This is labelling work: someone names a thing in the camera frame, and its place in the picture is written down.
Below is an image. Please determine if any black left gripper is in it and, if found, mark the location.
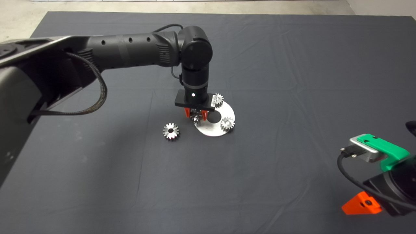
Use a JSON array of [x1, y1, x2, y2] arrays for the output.
[[175, 90, 217, 120]]

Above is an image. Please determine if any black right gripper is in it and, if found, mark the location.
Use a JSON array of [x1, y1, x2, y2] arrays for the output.
[[341, 170, 416, 216]]

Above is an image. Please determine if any large steel gear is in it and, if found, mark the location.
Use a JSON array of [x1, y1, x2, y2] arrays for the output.
[[162, 123, 180, 141]]

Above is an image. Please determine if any round metal plate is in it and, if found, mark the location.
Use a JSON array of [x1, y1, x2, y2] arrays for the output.
[[194, 101, 235, 137]]

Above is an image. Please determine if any dark grey table cloth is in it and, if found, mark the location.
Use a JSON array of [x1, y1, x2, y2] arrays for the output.
[[0, 11, 416, 234]]

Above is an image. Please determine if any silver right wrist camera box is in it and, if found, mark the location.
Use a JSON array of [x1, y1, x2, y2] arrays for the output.
[[349, 136, 389, 163]]

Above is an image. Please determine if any green right camera mount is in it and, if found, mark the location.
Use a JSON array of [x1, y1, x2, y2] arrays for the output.
[[357, 134, 411, 172]]

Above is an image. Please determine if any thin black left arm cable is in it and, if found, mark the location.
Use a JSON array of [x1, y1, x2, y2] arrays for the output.
[[152, 23, 183, 86]]

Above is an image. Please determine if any black braided hose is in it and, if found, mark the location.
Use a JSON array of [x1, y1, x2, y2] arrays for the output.
[[28, 52, 108, 116]]

